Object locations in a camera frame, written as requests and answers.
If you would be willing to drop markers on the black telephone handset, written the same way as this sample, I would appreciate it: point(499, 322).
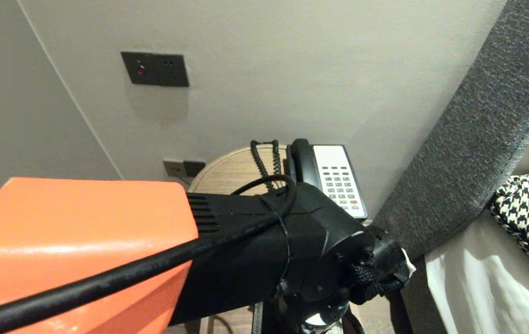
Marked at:
point(303, 162)

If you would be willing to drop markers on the wall power outlet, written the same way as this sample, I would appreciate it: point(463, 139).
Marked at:
point(173, 168)

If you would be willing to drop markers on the grey fabric headboard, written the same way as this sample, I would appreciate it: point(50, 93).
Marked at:
point(468, 139)

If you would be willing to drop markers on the grey fabric bed frame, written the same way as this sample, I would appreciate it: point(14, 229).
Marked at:
point(415, 301)

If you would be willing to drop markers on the black and white telephone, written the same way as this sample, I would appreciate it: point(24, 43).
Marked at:
point(338, 171)

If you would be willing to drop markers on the dark wall switch panel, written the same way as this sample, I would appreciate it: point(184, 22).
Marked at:
point(156, 69)

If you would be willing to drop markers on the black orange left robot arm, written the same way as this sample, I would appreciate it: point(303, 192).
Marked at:
point(83, 222)

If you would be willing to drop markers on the white bed sheet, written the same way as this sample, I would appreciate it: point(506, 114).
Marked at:
point(487, 287)

